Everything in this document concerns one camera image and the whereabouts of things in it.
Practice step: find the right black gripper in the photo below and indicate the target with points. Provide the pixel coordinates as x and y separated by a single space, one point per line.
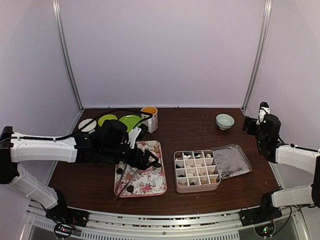
247 119

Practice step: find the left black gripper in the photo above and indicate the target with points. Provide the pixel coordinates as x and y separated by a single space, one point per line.
142 164

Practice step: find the floral pink tray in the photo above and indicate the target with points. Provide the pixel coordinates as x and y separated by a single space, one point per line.
149 182

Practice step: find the pink rabbit tin lid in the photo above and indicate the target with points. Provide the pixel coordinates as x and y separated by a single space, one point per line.
231 161

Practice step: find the pink divided tin box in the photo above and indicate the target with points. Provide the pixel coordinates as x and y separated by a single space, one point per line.
195 171

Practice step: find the metal serving tongs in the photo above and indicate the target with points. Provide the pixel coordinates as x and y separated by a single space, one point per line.
122 185

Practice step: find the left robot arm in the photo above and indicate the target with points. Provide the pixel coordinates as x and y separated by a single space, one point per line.
110 143

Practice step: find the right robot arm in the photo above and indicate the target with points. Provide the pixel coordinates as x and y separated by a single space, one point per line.
266 130

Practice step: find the pale blue tea bowl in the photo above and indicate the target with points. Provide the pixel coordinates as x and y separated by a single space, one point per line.
224 121

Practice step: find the floral white mug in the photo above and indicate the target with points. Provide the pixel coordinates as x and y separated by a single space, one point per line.
151 123

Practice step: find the green plate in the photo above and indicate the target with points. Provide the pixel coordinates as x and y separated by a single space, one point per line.
130 121

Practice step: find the green bowl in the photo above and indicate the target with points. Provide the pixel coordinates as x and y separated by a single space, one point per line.
106 117

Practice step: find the black white bowl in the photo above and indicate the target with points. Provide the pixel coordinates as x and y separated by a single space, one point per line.
87 125

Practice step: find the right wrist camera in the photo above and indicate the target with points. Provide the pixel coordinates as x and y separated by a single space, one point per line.
264 109

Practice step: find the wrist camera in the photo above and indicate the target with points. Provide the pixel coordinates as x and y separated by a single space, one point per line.
135 134
264 109

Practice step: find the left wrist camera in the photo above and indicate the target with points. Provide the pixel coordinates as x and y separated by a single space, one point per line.
135 134

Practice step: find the front aluminium rail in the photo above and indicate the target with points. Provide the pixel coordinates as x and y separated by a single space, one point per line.
226 225

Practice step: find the right aluminium frame post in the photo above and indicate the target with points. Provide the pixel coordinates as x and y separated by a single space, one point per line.
264 30

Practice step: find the aluminium frame post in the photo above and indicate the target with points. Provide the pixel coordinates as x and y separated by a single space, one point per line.
264 30
65 53

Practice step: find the left aluminium frame post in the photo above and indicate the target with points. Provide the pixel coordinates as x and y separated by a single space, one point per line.
65 53

